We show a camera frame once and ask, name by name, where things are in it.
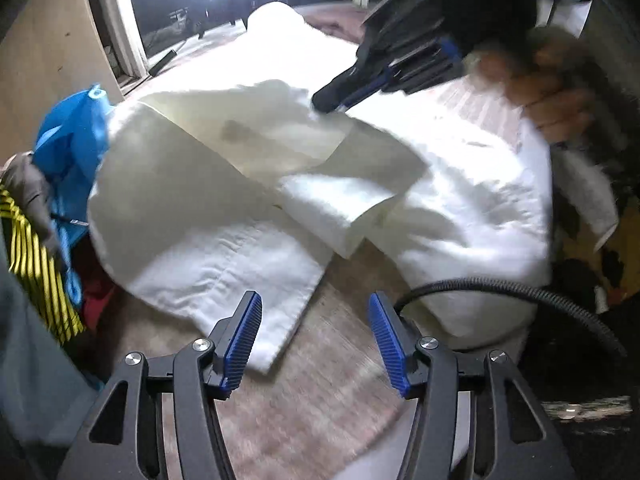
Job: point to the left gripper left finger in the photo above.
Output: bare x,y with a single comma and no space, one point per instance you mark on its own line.
233,339

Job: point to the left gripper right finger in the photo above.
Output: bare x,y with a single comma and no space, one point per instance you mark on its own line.
397,346

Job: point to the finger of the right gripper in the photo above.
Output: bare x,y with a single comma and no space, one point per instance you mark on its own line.
358,85
325,100

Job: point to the white shirt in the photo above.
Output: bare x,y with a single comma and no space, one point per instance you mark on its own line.
221,178

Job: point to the right hand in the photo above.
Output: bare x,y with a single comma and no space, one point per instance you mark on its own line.
560,87

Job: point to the grey garment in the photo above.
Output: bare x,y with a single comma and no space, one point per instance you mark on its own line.
44,397

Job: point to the yellow black striped garment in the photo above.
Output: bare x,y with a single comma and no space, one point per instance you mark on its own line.
35,270

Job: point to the blue garment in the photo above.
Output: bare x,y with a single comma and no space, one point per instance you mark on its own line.
70,145

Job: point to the white window frame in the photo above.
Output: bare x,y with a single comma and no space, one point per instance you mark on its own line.
119,35

